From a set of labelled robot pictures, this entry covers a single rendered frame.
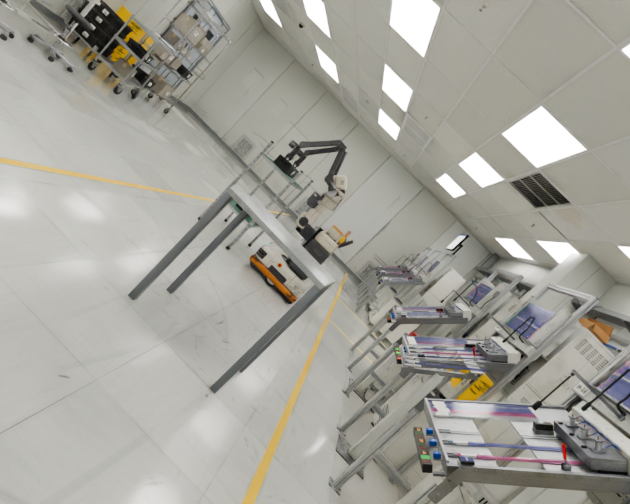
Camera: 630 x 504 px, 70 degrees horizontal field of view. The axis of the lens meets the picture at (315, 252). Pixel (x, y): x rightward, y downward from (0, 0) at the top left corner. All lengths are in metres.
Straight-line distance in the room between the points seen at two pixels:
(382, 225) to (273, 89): 4.65
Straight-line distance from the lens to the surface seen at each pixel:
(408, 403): 3.14
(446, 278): 8.05
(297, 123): 12.46
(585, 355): 3.62
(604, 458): 2.18
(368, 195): 12.03
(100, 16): 8.25
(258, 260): 4.77
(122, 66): 7.45
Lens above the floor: 1.14
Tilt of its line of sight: 7 degrees down
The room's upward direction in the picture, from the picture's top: 45 degrees clockwise
